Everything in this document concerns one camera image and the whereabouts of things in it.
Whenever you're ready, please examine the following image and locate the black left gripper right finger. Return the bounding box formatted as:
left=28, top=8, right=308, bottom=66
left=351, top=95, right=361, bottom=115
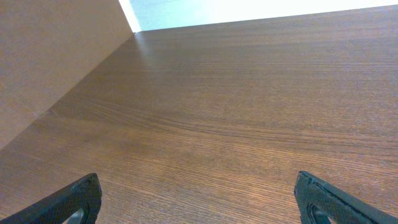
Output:
left=294, top=171, right=397, bottom=224

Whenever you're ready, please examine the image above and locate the tan cardboard box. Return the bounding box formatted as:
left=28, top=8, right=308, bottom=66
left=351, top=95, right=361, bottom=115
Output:
left=1, top=0, right=132, bottom=146

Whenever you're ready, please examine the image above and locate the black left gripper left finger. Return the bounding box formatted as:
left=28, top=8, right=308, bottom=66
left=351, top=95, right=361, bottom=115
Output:
left=1, top=173, right=102, bottom=224

